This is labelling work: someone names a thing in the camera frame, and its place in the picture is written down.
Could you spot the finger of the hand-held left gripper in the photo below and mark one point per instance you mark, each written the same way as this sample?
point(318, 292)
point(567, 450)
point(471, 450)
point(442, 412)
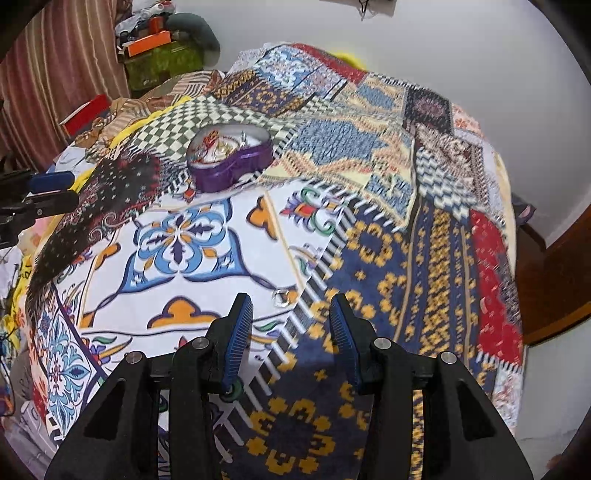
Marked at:
point(53, 204)
point(51, 181)

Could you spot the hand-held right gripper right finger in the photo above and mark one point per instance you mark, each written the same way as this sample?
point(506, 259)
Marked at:
point(344, 344)

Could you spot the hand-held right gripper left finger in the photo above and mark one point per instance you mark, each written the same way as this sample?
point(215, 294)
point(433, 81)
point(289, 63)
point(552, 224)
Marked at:
point(238, 344)

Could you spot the purple heart-shaped tin box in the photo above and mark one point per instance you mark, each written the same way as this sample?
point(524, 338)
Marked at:
point(231, 173)

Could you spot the small silver jewelry pieces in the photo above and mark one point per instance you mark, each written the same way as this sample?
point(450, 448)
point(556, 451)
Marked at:
point(233, 145)

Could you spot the red and white box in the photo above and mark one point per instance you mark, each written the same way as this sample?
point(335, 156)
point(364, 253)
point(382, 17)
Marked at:
point(85, 115)

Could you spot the patchwork printed blanket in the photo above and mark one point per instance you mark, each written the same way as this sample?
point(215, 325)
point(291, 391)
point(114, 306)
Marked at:
point(406, 277)

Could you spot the orange striped bedsheet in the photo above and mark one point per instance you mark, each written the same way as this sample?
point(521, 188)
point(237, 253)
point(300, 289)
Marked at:
point(129, 104)

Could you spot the striped brown curtain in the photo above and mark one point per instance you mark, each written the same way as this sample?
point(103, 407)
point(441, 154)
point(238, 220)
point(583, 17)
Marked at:
point(46, 69)

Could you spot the cartoon printed cloth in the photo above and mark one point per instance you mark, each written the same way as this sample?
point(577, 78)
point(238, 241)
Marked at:
point(14, 323)

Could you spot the green cloth-covered cabinet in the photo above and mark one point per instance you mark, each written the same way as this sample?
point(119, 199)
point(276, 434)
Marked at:
point(161, 67)

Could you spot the orange box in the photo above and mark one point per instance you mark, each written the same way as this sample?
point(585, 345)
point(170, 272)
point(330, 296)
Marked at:
point(147, 44)

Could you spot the pile of household clutter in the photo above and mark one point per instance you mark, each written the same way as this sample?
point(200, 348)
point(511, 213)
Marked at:
point(138, 18)

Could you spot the dark green cushion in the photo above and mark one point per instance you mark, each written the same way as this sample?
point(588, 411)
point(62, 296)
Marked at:
point(198, 30)

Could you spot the yellow object behind bed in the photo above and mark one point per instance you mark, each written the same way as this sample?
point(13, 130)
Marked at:
point(351, 59)

